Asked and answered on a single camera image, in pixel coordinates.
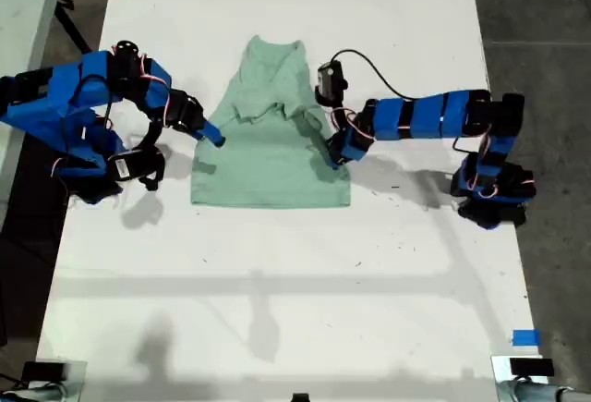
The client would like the pale green T-shirt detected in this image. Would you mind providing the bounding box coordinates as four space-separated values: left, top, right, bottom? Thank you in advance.
189 34 352 211

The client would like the black stand leg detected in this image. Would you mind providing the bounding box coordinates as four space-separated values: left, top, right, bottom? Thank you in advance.
54 0 99 69

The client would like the pale side table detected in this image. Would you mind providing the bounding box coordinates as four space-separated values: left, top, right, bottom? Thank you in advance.
0 0 66 225

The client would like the blue tape strip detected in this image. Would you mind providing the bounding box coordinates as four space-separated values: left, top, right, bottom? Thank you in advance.
512 328 541 347

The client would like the shiny metal plate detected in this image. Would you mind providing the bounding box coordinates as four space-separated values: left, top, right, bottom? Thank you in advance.
34 359 89 402
489 354 553 402

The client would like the small black box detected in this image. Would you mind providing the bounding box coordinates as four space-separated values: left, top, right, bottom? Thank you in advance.
509 357 556 378
21 360 66 383

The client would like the grey metal tube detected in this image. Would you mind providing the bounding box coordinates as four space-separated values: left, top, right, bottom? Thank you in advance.
497 379 591 402
0 382 70 402

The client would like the camera black stalk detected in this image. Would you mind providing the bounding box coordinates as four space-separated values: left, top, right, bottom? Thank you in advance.
138 119 165 153

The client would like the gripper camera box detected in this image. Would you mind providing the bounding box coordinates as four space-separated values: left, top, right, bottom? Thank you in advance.
314 60 349 106
105 148 166 193

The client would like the camera black cable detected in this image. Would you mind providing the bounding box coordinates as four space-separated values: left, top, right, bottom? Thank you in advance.
68 74 116 158
330 48 419 101

